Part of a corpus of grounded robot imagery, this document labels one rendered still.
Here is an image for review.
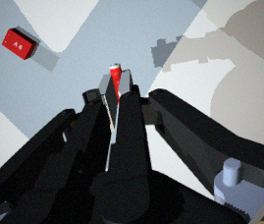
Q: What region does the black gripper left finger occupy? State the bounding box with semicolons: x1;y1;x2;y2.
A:
0;74;118;224

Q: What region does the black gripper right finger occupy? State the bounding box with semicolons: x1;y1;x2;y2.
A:
99;69;264;224

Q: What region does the red 9v battery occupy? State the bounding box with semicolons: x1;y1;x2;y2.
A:
2;28;37;60

